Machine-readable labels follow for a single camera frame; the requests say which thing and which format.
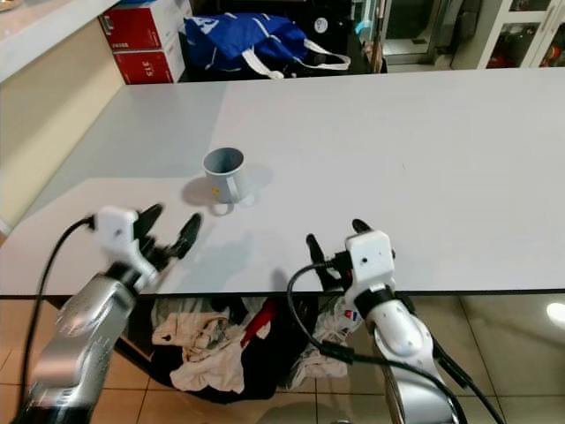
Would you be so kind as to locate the grey mug with yellow print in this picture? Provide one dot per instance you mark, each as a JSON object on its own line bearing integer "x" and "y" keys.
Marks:
{"x": 225, "y": 181}

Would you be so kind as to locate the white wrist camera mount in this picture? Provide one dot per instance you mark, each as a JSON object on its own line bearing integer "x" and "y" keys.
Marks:
{"x": 371, "y": 256}
{"x": 119, "y": 231}

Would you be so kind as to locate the large red white cardboard box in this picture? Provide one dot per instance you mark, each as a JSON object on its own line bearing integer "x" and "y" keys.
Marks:
{"x": 141, "y": 28}

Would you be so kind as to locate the white kitchen counter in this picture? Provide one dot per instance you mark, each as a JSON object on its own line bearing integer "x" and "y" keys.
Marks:
{"x": 53, "y": 31}

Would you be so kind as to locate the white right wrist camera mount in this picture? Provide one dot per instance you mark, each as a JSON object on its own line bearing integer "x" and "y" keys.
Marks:
{"x": 371, "y": 256}

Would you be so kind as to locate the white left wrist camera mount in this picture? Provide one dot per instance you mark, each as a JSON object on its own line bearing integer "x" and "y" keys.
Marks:
{"x": 119, "y": 231}

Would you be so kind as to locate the beige crumpled cloth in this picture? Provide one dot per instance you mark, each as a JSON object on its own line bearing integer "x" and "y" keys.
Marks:
{"x": 203, "y": 353}

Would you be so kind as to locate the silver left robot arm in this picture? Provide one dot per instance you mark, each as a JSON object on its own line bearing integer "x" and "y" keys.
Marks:
{"x": 93, "y": 327}

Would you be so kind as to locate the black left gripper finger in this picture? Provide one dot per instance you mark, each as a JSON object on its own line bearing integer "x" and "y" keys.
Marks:
{"x": 190, "y": 237}
{"x": 149, "y": 221}

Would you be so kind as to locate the white cabinet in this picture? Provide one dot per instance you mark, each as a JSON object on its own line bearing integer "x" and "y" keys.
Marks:
{"x": 494, "y": 35}

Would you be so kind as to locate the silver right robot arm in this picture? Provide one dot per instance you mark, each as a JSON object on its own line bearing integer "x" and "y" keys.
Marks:
{"x": 402, "y": 349}

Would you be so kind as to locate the red cloth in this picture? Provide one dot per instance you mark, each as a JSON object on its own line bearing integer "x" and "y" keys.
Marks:
{"x": 256, "y": 323}

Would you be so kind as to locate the white printed cloth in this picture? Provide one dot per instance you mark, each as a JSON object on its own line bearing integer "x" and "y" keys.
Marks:
{"x": 318, "y": 353}

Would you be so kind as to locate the red box with number print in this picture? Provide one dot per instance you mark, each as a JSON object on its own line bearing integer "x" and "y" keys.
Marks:
{"x": 146, "y": 68}

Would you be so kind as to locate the black laundry basket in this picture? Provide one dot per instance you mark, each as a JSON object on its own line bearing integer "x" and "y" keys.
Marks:
{"x": 269, "y": 371}

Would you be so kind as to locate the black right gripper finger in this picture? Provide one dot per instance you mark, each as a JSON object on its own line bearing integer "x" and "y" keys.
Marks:
{"x": 361, "y": 227}
{"x": 322, "y": 263}

